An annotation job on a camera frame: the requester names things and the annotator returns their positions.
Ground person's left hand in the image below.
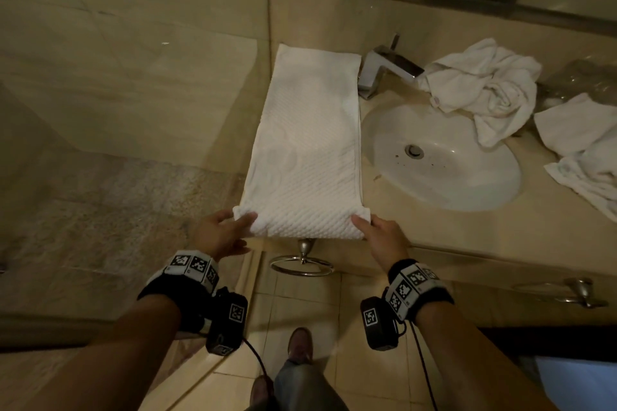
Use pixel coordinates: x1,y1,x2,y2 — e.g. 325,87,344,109
192,211,259,262

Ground person's right hand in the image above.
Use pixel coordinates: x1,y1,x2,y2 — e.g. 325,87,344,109
350,214,411,268

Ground white waffle towel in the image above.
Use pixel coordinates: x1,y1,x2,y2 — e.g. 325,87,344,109
233,43,372,241

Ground large white towel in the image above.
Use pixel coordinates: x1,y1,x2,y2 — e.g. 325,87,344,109
416,37,543,149

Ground person's left forearm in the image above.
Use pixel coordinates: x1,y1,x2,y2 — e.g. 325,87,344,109
28,295,182,411

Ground person's right forearm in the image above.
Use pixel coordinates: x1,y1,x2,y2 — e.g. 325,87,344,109
414,302,560,411

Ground person's brown shoe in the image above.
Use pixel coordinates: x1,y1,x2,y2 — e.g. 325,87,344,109
287,327,314,367
250,374,276,411

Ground beige marble countertop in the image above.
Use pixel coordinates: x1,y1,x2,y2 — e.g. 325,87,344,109
260,44,617,277

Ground person's grey trousers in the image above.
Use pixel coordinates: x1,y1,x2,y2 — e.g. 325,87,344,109
246,357,350,411

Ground left marker wrist band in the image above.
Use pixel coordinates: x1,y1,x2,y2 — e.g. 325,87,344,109
137,250,220,332

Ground marker wrist band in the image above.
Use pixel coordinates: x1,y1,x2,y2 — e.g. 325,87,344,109
137,250,220,332
385,259,455,322

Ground right marker wrist band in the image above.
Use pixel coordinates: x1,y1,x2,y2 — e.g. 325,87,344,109
385,259,455,322

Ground white sink basin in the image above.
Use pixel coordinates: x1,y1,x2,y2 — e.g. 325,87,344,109
361,102,523,213

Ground chrome faucet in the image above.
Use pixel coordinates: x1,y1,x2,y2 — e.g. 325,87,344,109
357,33,425,100

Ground pale blue panel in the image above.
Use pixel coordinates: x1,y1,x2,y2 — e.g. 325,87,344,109
535,355,617,411

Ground clear glass tray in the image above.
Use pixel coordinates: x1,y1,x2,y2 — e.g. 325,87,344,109
537,58,617,106

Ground chrome towel ring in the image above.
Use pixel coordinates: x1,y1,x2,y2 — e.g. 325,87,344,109
513,277,609,310
269,238,336,277

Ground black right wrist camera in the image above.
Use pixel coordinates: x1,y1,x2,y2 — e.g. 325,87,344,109
360,296,401,353

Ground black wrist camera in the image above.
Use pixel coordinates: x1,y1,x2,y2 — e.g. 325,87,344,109
360,296,401,353
206,286,249,356

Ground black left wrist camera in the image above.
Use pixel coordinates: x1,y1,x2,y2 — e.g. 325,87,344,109
206,286,249,356

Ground black right camera cable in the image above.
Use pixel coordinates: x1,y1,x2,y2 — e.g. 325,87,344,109
407,321,437,411

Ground black camera cable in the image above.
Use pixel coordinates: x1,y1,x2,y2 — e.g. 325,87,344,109
407,321,437,411
240,336,271,411

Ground black left camera cable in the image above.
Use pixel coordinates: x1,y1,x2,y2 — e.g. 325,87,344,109
240,336,271,411

